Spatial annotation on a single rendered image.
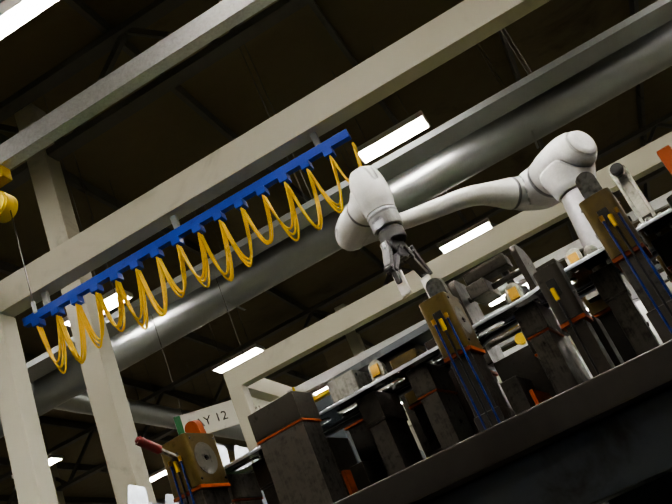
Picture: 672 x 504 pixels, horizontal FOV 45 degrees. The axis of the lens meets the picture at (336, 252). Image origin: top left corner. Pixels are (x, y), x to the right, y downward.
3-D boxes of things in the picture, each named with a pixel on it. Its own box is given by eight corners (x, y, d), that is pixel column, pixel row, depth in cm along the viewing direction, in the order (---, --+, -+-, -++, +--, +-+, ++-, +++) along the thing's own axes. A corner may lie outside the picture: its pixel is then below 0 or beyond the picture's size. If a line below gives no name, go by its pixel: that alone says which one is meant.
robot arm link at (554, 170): (667, 391, 222) (724, 359, 204) (622, 400, 215) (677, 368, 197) (557, 161, 255) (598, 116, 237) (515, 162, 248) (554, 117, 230)
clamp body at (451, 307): (491, 481, 138) (409, 304, 153) (512, 479, 148) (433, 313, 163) (525, 464, 136) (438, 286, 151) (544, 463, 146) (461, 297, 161)
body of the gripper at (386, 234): (388, 239, 232) (401, 267, 228) (371, 236, 225) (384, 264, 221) (408, 225, 228) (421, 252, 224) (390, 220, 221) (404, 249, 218)
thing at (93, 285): (36, 386, 518) (17, 304, 543) (44, 388, 525) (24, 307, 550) (378, 193, 468) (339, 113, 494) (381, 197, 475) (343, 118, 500)
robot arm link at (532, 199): (495, 185, 258) (517, 160, 247) (542, 185, 265) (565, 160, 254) (509, 221, 252) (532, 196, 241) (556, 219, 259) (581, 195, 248)
